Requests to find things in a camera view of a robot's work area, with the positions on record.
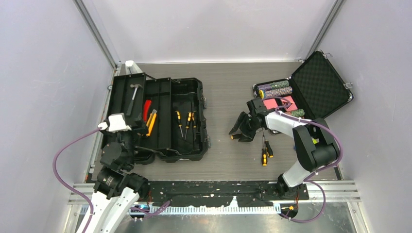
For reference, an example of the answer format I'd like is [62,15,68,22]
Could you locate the red card deck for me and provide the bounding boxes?
[281,96,298,112]

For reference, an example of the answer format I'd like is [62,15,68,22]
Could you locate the yellow black utility knife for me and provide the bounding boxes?
[145,109,157,137]

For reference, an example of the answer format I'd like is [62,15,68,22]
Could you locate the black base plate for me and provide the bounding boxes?
[139,181,309,207]

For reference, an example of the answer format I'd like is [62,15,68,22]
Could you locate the black plastic toolbox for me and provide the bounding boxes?
[102,73,209,166]

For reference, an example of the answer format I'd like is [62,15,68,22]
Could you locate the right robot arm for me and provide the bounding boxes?
[229,98,343,199]

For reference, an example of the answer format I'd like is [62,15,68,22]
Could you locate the black aluminium poker chip case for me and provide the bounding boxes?
[252,50,354,119]

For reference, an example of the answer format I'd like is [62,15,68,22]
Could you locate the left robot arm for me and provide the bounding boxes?
[77,113,149,233]

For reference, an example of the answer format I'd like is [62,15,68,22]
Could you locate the white metronome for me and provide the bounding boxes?
[125,60,143,74]

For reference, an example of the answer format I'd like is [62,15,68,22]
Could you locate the pink card deck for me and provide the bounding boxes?
[263,99,280,110]

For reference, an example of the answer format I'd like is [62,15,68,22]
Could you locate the red black pliers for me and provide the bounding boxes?
[142,99,152,122]

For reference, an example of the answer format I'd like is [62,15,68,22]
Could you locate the poker chip row top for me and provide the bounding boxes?
[257,80,290,91]

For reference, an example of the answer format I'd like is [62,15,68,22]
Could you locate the poker chip row green red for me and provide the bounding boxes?
[285,109,305,117]

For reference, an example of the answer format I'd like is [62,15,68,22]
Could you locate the small steel hammer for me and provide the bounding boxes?
[126,83,143,117]

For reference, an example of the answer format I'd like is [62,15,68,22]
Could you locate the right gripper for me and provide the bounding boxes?
[230,112,261,143]

